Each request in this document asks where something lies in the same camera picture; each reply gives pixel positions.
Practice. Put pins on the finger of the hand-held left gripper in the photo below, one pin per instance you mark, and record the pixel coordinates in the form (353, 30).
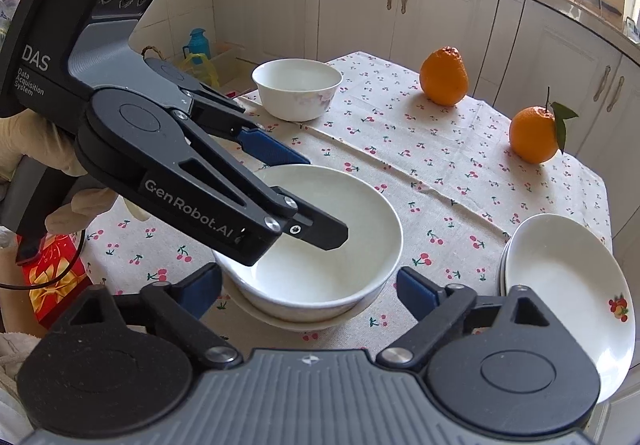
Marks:
(315, 230)
(272, 147)

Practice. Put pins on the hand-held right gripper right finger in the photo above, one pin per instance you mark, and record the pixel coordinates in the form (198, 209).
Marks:
(416, 294)

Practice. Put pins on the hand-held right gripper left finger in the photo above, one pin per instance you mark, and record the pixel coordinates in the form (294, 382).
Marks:
(205, 292)

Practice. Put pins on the white ceramic bowl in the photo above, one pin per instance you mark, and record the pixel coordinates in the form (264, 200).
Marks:
(295, 326)
(325, 285)

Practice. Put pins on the small white floral plate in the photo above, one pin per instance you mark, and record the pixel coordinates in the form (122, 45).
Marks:
(500, 277)

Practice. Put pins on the medium white fruit-print plate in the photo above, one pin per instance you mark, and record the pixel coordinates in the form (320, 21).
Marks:
(503, 259)

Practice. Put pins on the large white fruit-print plate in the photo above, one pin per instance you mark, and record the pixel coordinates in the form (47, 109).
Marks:
(560, 305)

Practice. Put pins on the person's left hand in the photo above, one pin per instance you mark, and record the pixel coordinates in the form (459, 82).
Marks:
(40, 140)

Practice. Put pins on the small white bowl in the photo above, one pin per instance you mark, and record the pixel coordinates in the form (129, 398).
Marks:
(295, 100)

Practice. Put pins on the yellow plastic bag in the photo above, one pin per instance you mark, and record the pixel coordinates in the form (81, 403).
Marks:
(202, 70)

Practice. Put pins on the cherry-print tablecloth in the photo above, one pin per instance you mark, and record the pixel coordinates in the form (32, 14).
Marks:
(450, 185)

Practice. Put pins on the blue thermos bottle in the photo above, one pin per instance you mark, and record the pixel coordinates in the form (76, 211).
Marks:
(197, 47)

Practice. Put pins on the red gift box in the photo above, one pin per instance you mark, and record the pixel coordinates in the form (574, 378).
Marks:
(55, 295)

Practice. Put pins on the orange without leaf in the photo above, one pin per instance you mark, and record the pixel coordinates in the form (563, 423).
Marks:
(444, 80)

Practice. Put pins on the orange with green leaf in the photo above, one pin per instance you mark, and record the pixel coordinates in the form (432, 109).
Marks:
(532, 135)

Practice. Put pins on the person's white fleece clothing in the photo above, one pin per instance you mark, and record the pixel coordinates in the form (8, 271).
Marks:
(15, 375)

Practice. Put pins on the white kitchen cabinets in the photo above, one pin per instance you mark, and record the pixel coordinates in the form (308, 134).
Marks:
(450, 10)

